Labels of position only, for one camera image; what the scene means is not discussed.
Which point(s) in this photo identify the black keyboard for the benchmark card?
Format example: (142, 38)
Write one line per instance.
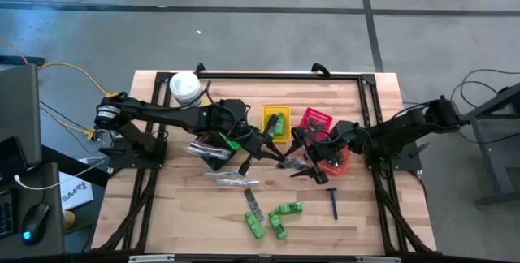
(6, 214)

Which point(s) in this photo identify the yellow plastic basket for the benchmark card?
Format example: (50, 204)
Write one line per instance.
(284, 110)

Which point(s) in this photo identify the grey computer monitor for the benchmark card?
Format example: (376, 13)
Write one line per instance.
(18, 109)

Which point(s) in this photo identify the green plastic basket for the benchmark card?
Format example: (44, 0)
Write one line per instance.
(232, 143)

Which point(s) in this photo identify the red plastic basket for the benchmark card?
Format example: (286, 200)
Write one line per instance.
(321, 113)

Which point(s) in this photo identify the silver table bracket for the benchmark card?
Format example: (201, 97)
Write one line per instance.
(378, 259)
(151, 258)

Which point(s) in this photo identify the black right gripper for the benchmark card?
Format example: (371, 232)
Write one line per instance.
(317, 151)

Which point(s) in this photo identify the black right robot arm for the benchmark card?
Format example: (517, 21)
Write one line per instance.
(406, 127)

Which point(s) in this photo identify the black monitor base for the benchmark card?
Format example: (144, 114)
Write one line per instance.
(12, 157)

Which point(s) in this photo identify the yellow round object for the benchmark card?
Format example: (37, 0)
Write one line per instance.
(70, 219)

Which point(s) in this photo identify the black floor bar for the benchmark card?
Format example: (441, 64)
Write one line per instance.
(20, 60)

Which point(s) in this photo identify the Lysol wipes canister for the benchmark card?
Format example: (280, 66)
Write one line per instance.
(185, 86)

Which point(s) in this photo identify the white printed paper sheet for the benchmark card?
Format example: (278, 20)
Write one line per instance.
(75, 196)

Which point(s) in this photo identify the dark side desk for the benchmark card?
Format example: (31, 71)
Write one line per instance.
(53, 190)

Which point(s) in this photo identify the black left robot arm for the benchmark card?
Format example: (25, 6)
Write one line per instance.
(162, 115)

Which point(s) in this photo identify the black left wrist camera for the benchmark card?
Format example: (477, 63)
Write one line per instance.
(252, 139)

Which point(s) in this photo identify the black plastic basket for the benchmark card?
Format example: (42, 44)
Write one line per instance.
(211, 163)

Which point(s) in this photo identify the black computer mouse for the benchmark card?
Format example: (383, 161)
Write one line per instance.
(34, 224)

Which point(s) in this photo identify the black chair backrest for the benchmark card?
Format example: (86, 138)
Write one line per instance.
(321, 68)
(199, 68)

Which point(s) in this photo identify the blue disposable razor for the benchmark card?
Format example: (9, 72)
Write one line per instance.
(334, 204)

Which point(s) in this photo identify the black aluminium table frame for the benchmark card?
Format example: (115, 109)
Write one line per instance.
(284, 75)

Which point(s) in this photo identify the black side table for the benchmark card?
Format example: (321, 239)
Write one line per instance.
(483, 110)

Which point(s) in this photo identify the orange plastic basket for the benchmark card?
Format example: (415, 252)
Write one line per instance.
(343, 167)

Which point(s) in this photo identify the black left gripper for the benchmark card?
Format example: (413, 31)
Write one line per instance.
(248, 165)

